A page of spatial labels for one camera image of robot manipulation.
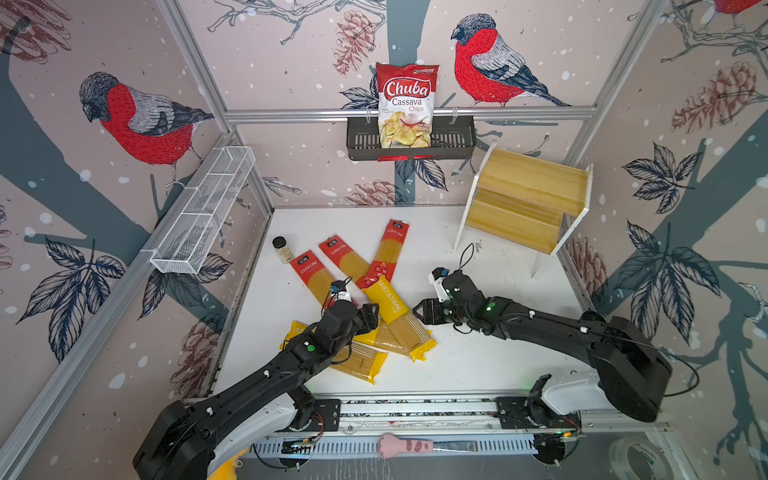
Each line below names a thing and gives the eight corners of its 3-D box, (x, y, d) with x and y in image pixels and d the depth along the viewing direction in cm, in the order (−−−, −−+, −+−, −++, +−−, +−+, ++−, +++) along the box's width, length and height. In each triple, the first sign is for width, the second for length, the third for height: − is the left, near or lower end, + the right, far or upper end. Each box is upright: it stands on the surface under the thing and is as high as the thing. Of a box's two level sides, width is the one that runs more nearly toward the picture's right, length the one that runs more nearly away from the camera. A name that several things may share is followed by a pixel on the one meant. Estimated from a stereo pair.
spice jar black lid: (276, 263, 105) (269, 249, 98) (280, 250, 108) (273, 236, 102) (291, 263, 105) (284, 249, 98) (294, 250, 108) (288, 236, 102)
